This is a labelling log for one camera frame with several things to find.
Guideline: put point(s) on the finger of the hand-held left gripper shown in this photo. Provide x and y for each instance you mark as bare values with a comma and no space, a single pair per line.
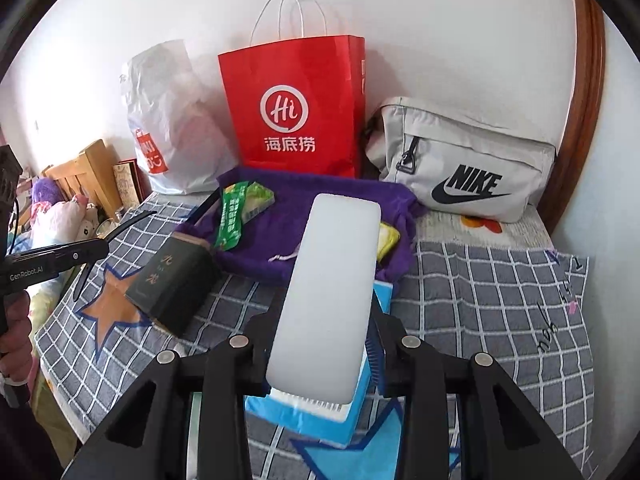
82,277
85,250

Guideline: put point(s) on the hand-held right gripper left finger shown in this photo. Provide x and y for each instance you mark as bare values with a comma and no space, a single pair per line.
250,360

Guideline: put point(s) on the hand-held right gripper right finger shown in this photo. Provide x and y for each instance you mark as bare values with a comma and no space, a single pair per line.
375,365

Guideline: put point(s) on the blue tissue pack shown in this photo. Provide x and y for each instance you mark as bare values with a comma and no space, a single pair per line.
310,420

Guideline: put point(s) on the yellow striped pouch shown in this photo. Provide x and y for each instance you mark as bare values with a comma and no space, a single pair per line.
390,240

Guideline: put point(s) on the purple cloth tray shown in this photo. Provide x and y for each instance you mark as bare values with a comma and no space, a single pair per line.
280,220

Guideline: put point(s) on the green snack packet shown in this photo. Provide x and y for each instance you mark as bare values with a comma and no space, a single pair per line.
240,210

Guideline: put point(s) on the person's left hand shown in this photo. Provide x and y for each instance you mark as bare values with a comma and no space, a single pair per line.
17,350

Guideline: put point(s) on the orange star patch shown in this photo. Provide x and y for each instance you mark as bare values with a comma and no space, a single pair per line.
112,305

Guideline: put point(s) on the purple plush toy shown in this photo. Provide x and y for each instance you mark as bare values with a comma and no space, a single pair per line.
44,190

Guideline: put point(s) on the wooden headboard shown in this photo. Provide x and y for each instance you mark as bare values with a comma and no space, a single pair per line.
92,175

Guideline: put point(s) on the dark green tin box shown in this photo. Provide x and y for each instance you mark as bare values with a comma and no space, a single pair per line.
170,285

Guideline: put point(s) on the blue star patch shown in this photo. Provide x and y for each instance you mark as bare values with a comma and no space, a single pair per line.
380,455

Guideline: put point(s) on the grey checkered blanket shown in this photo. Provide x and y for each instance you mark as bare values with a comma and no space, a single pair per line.
475,300

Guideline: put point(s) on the black flat stick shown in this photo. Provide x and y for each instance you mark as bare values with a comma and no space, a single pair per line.
202,210

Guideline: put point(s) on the white plastic shopping bag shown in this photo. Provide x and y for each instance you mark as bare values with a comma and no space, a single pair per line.
175,125

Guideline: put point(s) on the grey waist bag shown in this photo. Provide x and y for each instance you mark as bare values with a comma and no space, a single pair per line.
460,160

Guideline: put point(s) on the red paper bag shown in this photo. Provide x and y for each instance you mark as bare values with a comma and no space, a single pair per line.
290,110

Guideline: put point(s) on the brown picture frame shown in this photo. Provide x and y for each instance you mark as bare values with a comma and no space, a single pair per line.
127,185

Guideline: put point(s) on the brown wooden door frame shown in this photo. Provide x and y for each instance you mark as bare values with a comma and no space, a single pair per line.
580,110

